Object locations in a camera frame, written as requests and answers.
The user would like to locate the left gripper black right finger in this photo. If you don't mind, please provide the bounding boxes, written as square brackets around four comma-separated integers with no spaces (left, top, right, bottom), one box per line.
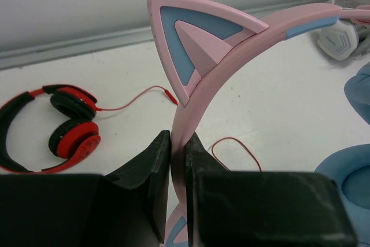
[185,134,358,246]

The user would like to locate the white grey headphones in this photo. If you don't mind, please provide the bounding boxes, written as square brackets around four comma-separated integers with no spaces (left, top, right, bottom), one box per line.
[317,0,369,61]

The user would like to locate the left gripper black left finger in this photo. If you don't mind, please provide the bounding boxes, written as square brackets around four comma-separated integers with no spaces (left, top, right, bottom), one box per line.
[1,131,171,246]

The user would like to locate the aluminium frame rail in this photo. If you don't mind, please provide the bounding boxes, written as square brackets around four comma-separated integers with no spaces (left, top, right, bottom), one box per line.
[0,0,333,71]

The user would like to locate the red black headphones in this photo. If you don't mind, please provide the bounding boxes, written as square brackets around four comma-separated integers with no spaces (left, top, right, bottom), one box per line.
[1,84,101,174]

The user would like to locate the blue pink cat-ear headphones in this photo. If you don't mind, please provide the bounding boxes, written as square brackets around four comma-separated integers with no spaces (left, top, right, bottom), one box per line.
[147,0,369,246]

